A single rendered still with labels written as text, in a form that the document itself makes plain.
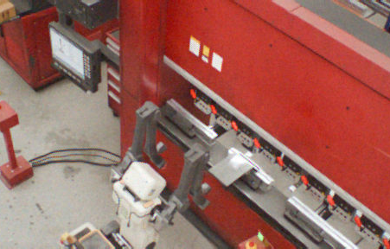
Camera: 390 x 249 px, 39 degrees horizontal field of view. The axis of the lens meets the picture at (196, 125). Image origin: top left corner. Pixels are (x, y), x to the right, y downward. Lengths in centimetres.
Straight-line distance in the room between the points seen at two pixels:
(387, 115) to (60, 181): 304
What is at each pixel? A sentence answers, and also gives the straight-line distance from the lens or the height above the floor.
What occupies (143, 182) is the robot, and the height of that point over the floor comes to 136.
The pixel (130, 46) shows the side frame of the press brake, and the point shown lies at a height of 150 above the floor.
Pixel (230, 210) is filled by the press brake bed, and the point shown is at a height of 58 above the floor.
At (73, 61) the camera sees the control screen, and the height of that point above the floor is 141.
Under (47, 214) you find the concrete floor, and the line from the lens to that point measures 480.
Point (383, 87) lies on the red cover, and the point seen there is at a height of 220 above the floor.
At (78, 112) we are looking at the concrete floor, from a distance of 557.
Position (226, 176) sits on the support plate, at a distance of 377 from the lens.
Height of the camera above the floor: 389
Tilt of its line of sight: 45 degrees down
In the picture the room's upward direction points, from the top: 7 degrees clockwise
